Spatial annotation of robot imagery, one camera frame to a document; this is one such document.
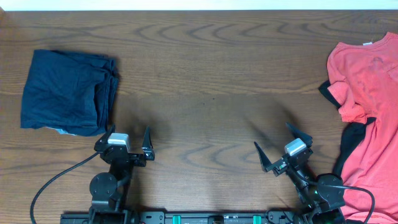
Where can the black garment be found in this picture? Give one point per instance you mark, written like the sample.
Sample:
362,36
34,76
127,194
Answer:
352,135

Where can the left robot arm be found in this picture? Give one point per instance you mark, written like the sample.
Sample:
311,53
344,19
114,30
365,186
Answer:
109,189

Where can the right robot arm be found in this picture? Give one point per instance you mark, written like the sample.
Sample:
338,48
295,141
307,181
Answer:
321,195

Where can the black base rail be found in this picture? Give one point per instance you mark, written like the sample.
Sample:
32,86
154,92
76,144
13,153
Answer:
268,217

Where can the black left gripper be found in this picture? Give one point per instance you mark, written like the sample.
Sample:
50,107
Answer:
125,156

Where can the folded navy blue garment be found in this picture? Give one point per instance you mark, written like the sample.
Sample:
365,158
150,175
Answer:
70,92

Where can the coral red t-shirt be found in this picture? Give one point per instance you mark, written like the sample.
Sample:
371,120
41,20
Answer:
363,80

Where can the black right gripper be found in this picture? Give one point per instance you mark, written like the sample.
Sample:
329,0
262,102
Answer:
286,162

